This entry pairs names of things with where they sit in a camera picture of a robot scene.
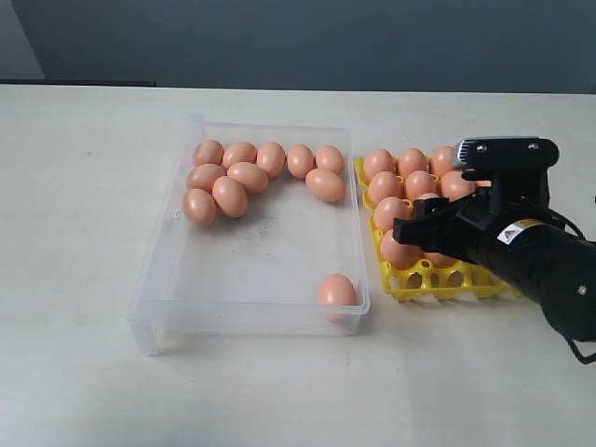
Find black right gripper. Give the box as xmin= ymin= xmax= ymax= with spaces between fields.
xmin=392 ymin=194 xmax=595 ymax=342

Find brown egg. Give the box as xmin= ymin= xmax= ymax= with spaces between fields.
xmin=315 ymin=145 xmax=345 ymax=175
xmin=192 ymin=139 xmax=224 ymax=167
xmin=183 ymin=189 xmax=217 ymax=227
xmin=256 ymin=142 xmax=286 ymax=178
xmin=440 ymin=170 xmax=476 ymax=201
xmin=222 ymin=142 xmax=257 ymax=169
xmin=404 ymin=170 xmax=437 ymax=201
xmin=367 ymin=171 xmax=404 ymax=207
xmin=287 ymin=144 xmax=315 ymax=179
xmin=372 ymin=196 xmax=412 ymax=233

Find brown egg placed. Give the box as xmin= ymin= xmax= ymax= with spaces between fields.
xmin=362 ymin=149 xmax=396 ymax=183
xmin=428 ymin=145 xmax=454 ymax=178
xmin=397 ymin=147 xmax=427 ymax=179

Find yellow plastic egg tray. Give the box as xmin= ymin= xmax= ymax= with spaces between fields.
xmin=353 ymin=156 xmax=527 ymax=303

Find brown egg front right corner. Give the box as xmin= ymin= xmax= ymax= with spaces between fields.
xmin=318 ymin=273 xmax=358 ymax=326

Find clear plastic bin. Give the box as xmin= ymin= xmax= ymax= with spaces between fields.
xmin=127 ymin=115 xmax=371 ymax=356

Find black object behind table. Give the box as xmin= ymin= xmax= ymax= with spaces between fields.
xmin=0 ymin=79 xmax=157 ymax=88

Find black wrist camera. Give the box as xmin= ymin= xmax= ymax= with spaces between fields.
xmin=453 ymin=136 xmax=560 ymax=208

